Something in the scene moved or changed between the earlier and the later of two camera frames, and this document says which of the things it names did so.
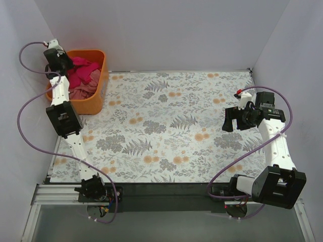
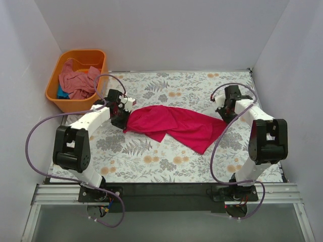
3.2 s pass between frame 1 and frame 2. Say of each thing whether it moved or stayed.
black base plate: stayed
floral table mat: stayed
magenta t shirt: moved
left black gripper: moved
